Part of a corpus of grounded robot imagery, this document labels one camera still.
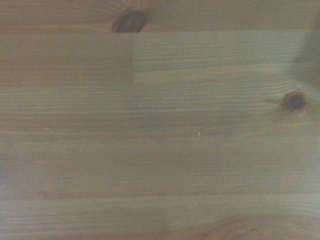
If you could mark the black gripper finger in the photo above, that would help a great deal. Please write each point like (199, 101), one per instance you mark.
(311, 60)

